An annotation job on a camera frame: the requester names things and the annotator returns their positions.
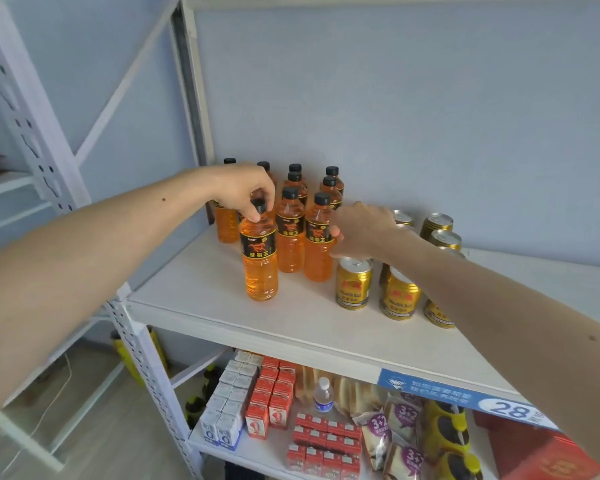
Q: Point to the person's left hand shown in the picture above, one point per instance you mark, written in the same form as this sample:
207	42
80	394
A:
235	187

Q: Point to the person's right hand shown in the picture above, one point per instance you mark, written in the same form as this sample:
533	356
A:
367	232

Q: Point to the person's right fingers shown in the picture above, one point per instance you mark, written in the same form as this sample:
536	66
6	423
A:
337	235

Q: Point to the person's left thumb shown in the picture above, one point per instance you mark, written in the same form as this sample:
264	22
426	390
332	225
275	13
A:
252	212

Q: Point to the orange drink bottle black cap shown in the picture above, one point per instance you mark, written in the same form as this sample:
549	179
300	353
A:
259	274
317	264

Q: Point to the person's left forearm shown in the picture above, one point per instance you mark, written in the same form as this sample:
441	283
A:
90	254

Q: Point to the person's right forearm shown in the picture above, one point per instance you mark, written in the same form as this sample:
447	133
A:
505	319

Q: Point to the cluster of orange bottles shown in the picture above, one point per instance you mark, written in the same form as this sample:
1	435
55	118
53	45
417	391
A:
290	244

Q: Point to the group of gold cans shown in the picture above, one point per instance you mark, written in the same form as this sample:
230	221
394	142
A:
354	289

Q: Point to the white metal shelf rack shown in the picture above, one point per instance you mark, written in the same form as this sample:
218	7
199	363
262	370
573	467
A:
280	339
35	129

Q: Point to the small clear water bottle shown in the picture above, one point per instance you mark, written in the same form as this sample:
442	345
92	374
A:
323	397

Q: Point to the dark bottle green label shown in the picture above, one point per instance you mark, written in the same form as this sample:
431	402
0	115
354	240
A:
211	379
195	409

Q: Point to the row of red white cartons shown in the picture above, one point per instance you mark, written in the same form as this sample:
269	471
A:
270	399

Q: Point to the blue shelf label strip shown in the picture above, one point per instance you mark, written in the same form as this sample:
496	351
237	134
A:
430	389

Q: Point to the purple white biscuit packet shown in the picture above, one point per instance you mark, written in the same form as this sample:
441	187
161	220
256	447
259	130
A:
377	437
404	414
405	462

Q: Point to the yellow bag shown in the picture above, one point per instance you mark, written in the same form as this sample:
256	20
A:
121	357

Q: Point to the row of white blue cartons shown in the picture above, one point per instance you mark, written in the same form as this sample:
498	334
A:
227	409

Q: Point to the stack of small red boxes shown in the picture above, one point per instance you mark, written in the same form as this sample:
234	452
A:
325	444

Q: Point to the large red box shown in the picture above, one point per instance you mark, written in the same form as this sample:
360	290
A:
545	454

